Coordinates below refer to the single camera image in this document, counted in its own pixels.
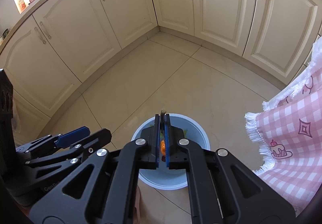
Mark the pink checked fringed tablecloth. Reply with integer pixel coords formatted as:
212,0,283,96
245,35,322,217

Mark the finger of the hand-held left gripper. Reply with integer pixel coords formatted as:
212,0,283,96
25,128,112,184
15,126,90,163

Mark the round blue-grey waste bin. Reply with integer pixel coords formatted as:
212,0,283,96
131,113,210,190

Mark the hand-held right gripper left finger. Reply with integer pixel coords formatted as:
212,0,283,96
30,114,161,224

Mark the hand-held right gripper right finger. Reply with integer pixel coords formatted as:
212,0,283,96
163,114,296,224

